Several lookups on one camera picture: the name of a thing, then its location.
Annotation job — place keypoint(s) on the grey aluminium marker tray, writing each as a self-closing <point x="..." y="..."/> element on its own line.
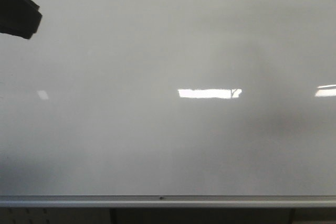
<point x="167" y="201"/>

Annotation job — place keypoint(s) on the white whiteboard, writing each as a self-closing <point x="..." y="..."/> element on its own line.
<point x="171" y="97"/>

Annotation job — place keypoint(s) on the dark whiteboard stand frame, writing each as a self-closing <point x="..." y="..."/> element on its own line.
<point x="167" y="215"/>

